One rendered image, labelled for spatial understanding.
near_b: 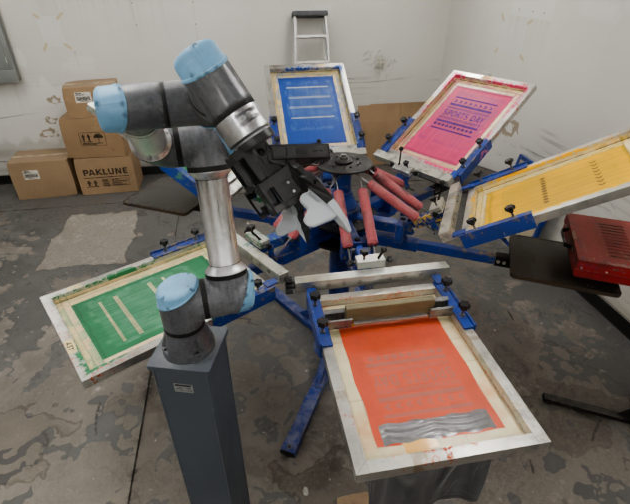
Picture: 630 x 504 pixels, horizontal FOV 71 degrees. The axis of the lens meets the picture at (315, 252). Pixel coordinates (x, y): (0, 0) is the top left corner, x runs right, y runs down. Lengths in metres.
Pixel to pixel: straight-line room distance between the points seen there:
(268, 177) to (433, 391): 1.09
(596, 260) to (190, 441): 1.75
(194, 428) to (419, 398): 0.73
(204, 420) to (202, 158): 0.80
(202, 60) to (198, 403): 1.03
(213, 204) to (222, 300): 0.26
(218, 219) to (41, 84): 4.77
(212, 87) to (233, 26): 4.71
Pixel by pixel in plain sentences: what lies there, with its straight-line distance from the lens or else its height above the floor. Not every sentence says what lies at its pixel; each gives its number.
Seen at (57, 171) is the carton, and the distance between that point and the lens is 5.59.
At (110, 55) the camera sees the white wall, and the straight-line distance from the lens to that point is 5.57.
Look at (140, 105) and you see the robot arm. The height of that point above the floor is 1.96.
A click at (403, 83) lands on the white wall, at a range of 5.87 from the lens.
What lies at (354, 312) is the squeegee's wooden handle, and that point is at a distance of 1.70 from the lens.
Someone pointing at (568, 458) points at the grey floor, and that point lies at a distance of 2.86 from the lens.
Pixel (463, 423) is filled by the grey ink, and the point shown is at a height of 0.96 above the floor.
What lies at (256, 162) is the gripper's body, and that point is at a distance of 0.69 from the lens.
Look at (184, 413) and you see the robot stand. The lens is 1.50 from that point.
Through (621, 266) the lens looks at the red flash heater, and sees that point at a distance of 2.23.
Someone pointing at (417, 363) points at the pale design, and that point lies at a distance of 1.67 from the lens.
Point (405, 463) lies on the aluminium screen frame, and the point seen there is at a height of 0.99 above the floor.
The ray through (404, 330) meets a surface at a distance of 1.78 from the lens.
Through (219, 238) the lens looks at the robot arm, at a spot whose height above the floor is 1.54.
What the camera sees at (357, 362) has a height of 0.96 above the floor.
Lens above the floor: 2.15
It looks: 33 degrees down
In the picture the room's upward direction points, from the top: straight up
